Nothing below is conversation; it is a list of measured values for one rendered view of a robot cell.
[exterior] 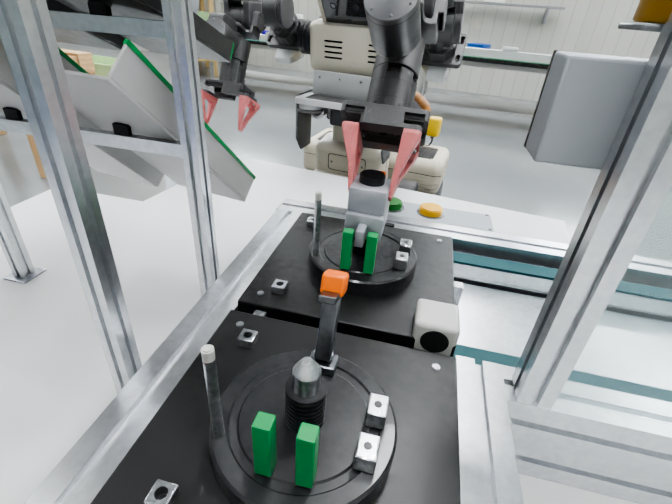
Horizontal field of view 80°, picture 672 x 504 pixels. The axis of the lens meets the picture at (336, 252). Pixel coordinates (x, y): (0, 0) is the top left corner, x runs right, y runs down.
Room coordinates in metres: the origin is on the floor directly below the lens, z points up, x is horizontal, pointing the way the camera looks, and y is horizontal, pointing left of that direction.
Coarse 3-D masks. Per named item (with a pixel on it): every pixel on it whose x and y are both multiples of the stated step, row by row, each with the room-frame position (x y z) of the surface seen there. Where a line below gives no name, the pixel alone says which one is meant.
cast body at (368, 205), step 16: (368, 176) 0.43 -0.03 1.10; (384, 176) 0.44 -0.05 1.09; (352, 192) 0.42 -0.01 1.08; (368, 192) 0.42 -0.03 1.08; (384, 192) 0.41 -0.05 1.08; (352, 208) 0.42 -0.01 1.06; (368, 208) 0.42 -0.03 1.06; (384, 208) 0.41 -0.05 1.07; (352, 224) 0.41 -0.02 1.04; (368, 224) 0.41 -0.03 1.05; (384, 224) 0.44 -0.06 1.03
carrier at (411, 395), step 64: (256, 320) 0.32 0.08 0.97; (192, 384) 0.23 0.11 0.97; (256, 384) 0.22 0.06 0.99; (320, 384) 0.19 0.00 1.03; (384, 384) 0.25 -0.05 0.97; (448, 384) 0.25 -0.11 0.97; (192, 448) 0.17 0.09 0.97; (256, 448) 0.15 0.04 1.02; (320, 448) 0.17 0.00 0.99; (384, 448) 0.17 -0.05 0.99; (448, 448) 0.19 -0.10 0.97
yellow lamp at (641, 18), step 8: (640, 0) 0.30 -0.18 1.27; (648, 0) 0.29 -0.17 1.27; (656, 0) 0.28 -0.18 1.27; (664, 0) 0.28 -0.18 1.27; (640, 8) 0.30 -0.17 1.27; (648, 8) 0.29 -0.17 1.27; (656, 8) 0.28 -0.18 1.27; (664, 8) 0.28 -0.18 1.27; (640, 16) 0.29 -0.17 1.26; (648, 16) 0.29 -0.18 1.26; (656, 16) 0.28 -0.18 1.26; (664, 16) 0.28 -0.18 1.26
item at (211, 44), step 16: (64, 0) 0.48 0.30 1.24; (80, 0) 0.46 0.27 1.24; (96, 0) 0.45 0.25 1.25; (112, 0) 0.44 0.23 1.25; (128, 0) 0.43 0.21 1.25; (144, 0) 0.43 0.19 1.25; (160, 0) 0.45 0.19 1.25; (128, 16) 0.47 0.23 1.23; (144, 16) 0.46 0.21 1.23; (160, 16) 0.45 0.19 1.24; (208, 32) 0.51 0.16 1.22; (160, 48) 0.56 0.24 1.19; (208, 48) 0.51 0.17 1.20; (224, 48) 0.54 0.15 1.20
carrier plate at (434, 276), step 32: (320, 224) 0.54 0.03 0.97; (288, 256) 0.45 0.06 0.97; (448, 256) 0.48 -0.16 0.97; (256, 288) 0.37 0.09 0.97; (288, 288) 0.38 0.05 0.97; (416, 288) 0.40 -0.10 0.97; (448, 288) 0.40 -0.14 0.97; (288, 320) 0.34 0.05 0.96; (352, 320) 0.33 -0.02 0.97; (384, 320) 0.33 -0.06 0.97
